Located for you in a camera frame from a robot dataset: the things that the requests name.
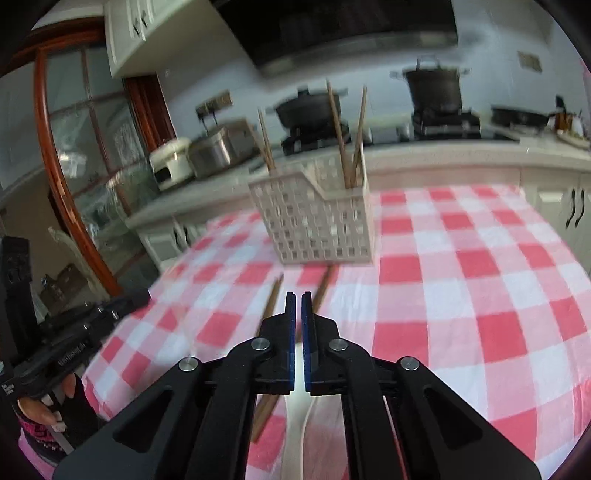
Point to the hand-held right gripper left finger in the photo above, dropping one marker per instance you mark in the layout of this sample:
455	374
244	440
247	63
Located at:
290	350

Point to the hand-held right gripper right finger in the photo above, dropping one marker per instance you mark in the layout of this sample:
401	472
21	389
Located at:
308	350

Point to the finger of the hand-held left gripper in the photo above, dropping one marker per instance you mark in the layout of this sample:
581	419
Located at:
124	303

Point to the white ceramic spoon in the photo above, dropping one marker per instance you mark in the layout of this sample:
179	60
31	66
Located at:
295	438

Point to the white perforated plastic basket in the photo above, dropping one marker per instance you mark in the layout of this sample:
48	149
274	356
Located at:
314	221

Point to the person's left hand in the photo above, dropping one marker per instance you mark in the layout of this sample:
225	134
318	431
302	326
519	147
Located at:
44	408

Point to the white ornate chair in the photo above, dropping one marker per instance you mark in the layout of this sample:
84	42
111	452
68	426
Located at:
67	244

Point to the pink black patterned clothing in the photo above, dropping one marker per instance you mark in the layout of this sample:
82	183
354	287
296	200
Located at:
39	447

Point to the white small cooker appliance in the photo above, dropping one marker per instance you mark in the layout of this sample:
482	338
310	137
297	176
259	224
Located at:
171	166

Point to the red white checked tablecloth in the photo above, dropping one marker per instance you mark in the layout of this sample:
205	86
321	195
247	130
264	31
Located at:
461	286

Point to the silver rice cooker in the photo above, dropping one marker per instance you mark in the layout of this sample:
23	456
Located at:
217	150

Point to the red wooden glass door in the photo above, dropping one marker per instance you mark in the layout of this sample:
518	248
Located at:
46	138

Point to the black clay pot with lid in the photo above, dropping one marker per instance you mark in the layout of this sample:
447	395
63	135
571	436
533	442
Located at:
304	108

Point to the light stone countertop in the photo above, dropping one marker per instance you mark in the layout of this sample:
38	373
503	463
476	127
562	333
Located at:
461	154

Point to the black glass gas stove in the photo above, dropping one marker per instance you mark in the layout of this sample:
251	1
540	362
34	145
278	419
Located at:
443	127

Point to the white upper cabinet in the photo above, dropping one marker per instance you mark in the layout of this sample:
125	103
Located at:
138	32

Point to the dark metal stockpot with lid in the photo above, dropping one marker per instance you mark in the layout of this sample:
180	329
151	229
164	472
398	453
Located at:
431	87

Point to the black wok pan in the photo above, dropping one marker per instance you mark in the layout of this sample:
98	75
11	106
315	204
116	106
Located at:
519	116

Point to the black glass range hood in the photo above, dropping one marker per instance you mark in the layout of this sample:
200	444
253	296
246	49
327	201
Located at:
332	32

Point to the white plate with food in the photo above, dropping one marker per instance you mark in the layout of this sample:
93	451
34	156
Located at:
575	137

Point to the brown knife block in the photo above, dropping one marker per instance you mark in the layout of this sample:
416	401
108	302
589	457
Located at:
561	115

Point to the gold wall outlet panel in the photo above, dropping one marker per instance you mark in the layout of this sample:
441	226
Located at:
214	104

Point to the gold wall switch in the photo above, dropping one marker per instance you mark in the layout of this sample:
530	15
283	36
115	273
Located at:
529	61

